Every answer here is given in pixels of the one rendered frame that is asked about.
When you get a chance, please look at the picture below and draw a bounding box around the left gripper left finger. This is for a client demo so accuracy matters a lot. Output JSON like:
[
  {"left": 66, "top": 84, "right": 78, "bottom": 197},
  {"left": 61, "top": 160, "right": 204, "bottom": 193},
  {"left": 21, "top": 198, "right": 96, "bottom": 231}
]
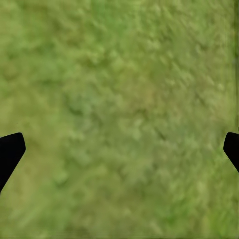
[{"left": 0, "top": 132, "right": 26, "bottom": 192}]

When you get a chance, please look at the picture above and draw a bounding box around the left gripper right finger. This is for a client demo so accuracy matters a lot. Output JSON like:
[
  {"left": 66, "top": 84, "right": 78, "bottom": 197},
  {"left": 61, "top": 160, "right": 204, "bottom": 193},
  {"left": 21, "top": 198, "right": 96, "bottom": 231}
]
[{"left": 223, "top": 132, "right": 239, "bottom": 172}]

